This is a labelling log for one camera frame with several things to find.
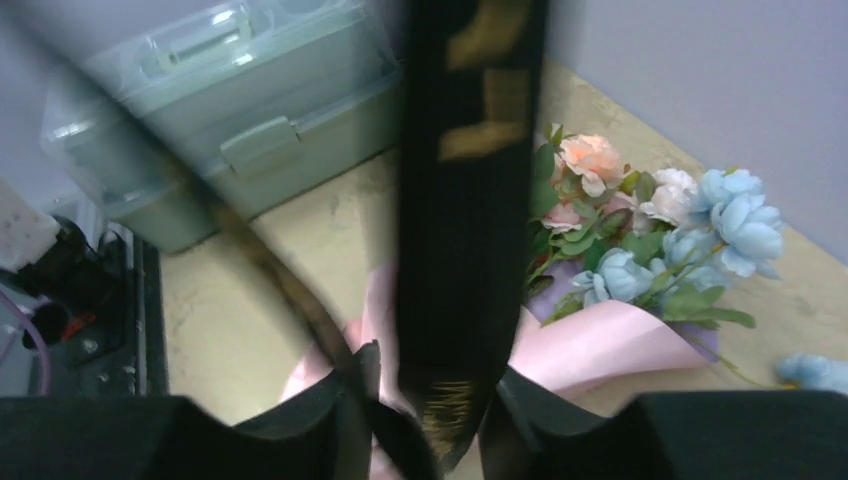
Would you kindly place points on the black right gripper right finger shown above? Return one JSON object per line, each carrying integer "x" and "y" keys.
{"x": 531, "y": 433}

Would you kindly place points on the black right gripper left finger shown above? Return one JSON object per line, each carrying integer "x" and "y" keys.
{"x": 312, "y": 434}

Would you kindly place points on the pink wrapping paper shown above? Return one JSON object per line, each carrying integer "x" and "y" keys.
{"x": 574, "y": 354}

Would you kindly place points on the artificial flower bouquet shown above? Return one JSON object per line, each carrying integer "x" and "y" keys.
{"x": 666, "y": 242}

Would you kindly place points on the black ribbon gold lettering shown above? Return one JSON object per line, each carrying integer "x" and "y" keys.
{"x": 471, "y": 94}

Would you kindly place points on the loose blue flower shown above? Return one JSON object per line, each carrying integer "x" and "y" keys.
{"x": 813, "y": 372}

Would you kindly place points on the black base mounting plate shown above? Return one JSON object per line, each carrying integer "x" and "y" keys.
{"x": 98, "y": 332}

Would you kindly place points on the clear plastic storage box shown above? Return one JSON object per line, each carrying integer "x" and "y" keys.
{"x": 269, "y": 99}

